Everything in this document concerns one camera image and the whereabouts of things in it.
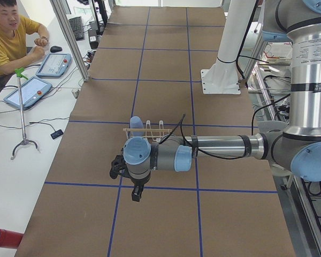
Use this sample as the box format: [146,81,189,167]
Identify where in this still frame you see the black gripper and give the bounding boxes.
[129,171,151,202]

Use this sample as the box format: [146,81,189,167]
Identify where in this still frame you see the light blue plastic cup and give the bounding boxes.
[129,116,144,137]

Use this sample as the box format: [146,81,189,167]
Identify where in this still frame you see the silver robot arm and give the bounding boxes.
[110,1,321,201]

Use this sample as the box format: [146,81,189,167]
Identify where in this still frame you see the small black phone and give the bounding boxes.
[50,129,64,140]

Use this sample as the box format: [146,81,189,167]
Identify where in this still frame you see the red cylinder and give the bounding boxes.
[0,229,24,249]

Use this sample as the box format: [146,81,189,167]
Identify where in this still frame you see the near blue teach pendant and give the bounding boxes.
[4,76,52,110]

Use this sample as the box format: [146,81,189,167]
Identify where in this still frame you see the blue teach pendant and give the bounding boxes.
[4,76,52,110]
[36,53,72,78]

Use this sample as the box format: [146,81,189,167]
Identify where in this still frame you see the far blue teach pendant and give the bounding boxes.
[36,53,72,78]

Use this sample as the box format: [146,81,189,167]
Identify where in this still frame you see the black computer mouse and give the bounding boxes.
[50,46,63,53]

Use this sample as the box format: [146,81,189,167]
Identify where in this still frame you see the metal reacher grabber tool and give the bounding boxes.
[11,67,39,161]

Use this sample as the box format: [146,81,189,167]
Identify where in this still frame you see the black keyboard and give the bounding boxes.
[68,17,84,41]

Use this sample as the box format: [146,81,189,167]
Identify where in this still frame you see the man in yellow shirt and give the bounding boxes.
[0,1,49,77]

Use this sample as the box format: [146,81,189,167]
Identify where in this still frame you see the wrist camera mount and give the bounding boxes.
[109,155,129,179]

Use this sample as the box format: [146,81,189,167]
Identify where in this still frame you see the white wire cup holder rack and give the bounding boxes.
[123,120,171,142]

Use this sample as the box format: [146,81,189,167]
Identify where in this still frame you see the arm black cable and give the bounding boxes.
[160,114,247,160]

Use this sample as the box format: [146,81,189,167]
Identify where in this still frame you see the aluminium frame cage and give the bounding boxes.
[50,0,89,82]

